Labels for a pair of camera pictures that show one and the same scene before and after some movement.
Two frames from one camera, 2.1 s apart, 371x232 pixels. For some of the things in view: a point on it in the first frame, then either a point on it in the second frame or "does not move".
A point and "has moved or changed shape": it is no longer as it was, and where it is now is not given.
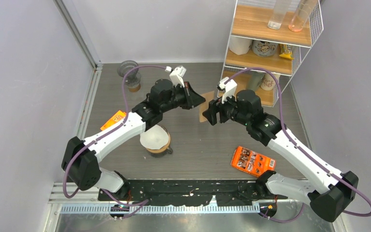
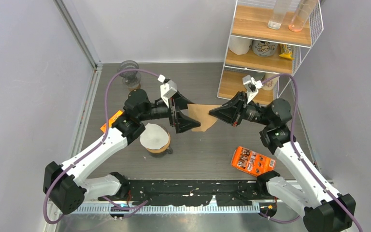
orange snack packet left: [120, 116] does not move
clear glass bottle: [278, 14] does not move
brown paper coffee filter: [208, 96] has moved or changed shape
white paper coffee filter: [155, 137] does not move
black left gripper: [192, 98] to [182, 123]
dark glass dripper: [133, 78] does not move
